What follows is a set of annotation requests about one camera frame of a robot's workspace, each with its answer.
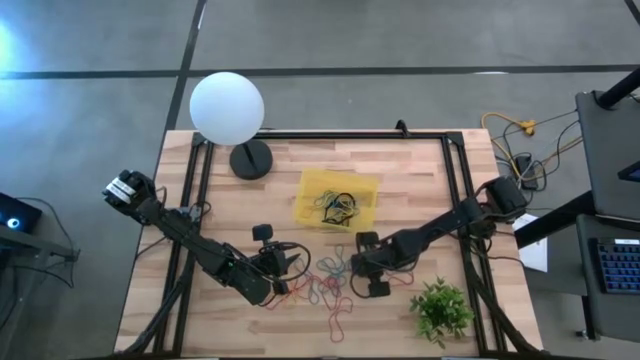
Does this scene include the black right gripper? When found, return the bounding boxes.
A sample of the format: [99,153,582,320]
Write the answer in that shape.
[350,231,406,299]

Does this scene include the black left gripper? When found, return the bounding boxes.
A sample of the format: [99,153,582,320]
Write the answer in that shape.
[252,224,302,296]

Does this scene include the blue rubber band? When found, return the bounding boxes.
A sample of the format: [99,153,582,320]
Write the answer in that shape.
[315,244,354,281]
[294,272,321,306]
[312,189,351,221]

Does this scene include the black wavy hair band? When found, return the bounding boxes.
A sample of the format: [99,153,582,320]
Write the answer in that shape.
[322,191,359,227]

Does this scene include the yellow rubber band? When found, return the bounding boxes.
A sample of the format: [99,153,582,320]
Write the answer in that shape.
[314,191,347,212]

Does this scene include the long red rubber band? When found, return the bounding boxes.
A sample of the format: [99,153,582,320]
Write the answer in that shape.
[325,295,355,344]

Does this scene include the yellow translucent plastic bin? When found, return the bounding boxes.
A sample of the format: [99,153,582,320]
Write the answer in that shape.
[292,168,380,234]

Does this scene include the green potted plant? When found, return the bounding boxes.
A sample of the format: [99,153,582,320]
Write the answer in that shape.
[409,277,475,350]

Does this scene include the white globe table lamp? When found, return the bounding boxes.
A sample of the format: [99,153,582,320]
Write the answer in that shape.
[188,71,275,181]

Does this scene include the white paper sheet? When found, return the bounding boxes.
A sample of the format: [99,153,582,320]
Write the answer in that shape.
[511,213,550,274]

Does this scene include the black power adapter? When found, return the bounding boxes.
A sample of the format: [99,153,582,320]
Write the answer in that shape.
[514,154,540,191]

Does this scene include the black diagonal beam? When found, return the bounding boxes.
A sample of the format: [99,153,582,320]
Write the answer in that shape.
[514,192,596,250]

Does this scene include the backlit computer keyboard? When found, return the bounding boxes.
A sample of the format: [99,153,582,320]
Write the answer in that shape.
[591,237,640,295]

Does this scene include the black box with blue light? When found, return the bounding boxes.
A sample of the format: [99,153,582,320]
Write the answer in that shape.
[0,192,44,234]

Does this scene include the dark grey desk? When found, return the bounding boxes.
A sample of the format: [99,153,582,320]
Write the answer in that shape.
[574,89,640,344]

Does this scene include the black screen device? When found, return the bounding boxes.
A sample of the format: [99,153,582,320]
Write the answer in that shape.
[618,160,640,184]

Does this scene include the black pole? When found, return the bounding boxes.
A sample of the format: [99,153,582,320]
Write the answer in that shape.
[597,67,640,110]

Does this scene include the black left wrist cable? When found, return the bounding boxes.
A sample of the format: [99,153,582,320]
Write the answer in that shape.
[276,241,312,297]

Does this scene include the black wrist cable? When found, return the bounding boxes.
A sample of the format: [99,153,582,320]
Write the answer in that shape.
[348,272,381,300]
[276,241,312,297]

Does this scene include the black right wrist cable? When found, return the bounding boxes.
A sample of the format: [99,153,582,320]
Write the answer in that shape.
[348,272,381,300]

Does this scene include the black aluminium table frame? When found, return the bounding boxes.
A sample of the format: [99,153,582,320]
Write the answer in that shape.
[119,130,544,359]

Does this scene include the yellow extension cable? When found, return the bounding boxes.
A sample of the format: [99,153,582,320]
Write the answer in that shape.
[480,112,584,174]

